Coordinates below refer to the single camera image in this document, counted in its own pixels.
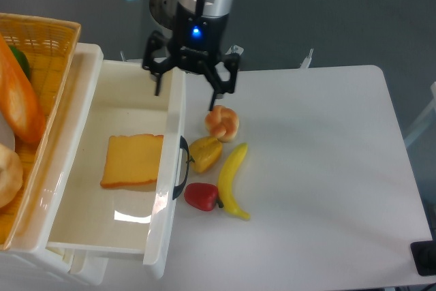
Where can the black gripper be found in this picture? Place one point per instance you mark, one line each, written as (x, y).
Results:
(194, 39)

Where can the toast bread slice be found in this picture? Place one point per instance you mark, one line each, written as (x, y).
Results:
(132, 160)

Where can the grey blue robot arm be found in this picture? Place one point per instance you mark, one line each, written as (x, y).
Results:
(189, 38)

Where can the knotted bread roll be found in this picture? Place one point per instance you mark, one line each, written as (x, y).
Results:
(222, 123)

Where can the white upper drawer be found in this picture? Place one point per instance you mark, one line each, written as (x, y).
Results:
(133, 223)

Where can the white drawer cabinet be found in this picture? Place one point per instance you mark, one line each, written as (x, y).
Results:
(30, 259)

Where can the yellow bell pepper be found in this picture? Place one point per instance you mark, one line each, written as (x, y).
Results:
(205, 153)

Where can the yellow banana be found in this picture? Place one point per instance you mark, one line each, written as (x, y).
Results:
(226, 180)

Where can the red bell pepper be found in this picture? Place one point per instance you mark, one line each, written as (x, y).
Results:
(202, 196)

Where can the yellow woven basket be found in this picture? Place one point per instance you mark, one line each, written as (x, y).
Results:
(49, 45)

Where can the green pepper in basket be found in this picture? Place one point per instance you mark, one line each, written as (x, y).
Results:
(22, 61)

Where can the orange baguette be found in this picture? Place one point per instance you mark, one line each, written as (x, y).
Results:
(19, 103)

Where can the round bun in basket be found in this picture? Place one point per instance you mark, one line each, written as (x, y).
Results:
(11, 175)

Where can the black device at edge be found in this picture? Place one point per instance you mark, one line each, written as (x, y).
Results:
(423, 253)

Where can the black drawer handle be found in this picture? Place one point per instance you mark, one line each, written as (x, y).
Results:
(183, 168)

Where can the white frame at right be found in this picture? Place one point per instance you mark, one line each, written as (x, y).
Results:
(422, 122)

